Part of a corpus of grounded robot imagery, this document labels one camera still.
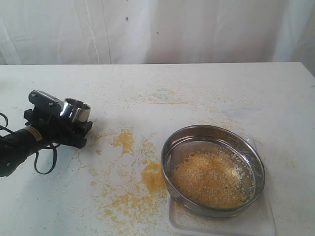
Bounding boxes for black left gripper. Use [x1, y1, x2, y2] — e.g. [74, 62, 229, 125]
[23, 108, 93, 149]

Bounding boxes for stainless steel cup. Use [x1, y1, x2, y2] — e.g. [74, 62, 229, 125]
[60, 98, 91, 123]

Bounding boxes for round steel mesh sieve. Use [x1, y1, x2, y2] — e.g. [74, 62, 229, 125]
[160, 125, 266, 218]

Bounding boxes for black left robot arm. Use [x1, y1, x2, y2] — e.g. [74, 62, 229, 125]
[0, 108, 93, 177]

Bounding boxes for rice and millet grains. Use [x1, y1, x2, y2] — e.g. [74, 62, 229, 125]
[171, 151, 254, 209]

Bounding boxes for yellow spilled grain pile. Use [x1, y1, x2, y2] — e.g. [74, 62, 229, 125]
[141, 160, 167, 196]

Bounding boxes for white backdrop curtain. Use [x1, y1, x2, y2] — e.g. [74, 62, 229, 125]
[0, 0, 315, 65]

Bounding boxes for clear plastic tray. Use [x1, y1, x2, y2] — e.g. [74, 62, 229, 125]
[167, 139, 276, 236]

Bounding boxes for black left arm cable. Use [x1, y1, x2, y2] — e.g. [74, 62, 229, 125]
[0, 113, 60, 175]

